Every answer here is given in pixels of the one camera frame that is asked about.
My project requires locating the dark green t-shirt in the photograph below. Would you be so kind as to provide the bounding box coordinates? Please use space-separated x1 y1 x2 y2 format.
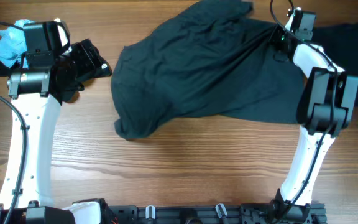
111 1 303 139

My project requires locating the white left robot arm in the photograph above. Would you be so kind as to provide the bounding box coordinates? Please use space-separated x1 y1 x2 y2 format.
0 19 114 223

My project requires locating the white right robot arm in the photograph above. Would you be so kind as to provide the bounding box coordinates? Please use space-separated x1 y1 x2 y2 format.
265 6 358 223

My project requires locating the light blue crumpled garment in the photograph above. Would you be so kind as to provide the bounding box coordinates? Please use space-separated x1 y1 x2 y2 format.
0 27 27 68

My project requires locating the black garment with logo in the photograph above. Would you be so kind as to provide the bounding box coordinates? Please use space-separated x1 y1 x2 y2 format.
0 38 112 103

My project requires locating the folded dark navy garment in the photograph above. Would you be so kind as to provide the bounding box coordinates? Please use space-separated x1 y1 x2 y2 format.
312 23 358 106

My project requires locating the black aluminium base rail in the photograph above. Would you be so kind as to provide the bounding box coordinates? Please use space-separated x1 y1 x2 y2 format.
110 203 328 224

